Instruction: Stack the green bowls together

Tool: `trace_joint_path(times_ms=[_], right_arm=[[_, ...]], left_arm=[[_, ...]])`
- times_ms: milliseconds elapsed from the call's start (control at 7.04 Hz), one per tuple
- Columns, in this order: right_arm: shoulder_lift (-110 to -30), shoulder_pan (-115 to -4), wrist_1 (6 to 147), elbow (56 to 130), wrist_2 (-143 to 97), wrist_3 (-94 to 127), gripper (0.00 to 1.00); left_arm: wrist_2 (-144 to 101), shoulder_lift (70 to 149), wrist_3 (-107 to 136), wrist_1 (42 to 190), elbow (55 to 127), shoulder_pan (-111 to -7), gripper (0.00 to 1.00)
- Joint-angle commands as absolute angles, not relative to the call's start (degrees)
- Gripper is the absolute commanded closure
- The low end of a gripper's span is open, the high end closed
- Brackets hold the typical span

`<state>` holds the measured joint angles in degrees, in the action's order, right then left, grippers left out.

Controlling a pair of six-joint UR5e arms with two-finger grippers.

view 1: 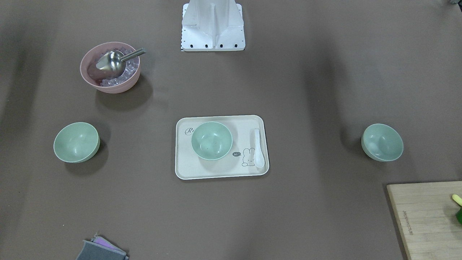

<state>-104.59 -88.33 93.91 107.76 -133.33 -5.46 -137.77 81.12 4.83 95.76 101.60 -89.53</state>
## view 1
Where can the green bowl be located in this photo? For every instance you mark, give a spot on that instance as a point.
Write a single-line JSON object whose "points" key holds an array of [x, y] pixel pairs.
{"points": [[76, 143], [382, 143], [211, 141]]}

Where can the cream rabbit tray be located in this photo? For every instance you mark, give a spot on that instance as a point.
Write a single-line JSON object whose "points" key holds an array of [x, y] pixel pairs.
{"points": [[238, 162]]}

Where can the green bowl on tray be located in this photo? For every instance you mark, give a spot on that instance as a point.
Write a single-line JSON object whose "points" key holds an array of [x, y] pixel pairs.
{"points": [[211, 141]]}

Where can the white ceramic spoon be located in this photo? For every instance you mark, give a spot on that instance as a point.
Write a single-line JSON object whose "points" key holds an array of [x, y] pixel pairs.
{"points": [[259, 159]]}

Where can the clear ice cubes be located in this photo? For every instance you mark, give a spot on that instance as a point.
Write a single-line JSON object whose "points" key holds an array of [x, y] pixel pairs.
{"points": [[109, 79]]}

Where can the metal ice scoop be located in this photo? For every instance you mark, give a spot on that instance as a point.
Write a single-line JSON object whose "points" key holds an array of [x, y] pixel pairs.
{"points": [[115, 61]]}

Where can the grey folded cloth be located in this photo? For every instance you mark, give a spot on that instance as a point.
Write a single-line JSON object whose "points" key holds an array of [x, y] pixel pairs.
{"points": [[99, 248]]}

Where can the wooden cutting board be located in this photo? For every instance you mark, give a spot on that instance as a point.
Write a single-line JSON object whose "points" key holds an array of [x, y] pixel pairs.
{"points": [[426, 216]]}

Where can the yellow lemon slice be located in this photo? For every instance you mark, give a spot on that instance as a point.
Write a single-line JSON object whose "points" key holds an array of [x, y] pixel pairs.
{"points": [[457, 199]]}

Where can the green lime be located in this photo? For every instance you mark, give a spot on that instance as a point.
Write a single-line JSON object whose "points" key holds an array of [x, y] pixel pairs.
{"points": [[459, 216]]}

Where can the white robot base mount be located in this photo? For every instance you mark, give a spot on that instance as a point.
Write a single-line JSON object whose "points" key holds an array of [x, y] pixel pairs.
{"points": [[212, 25]]}

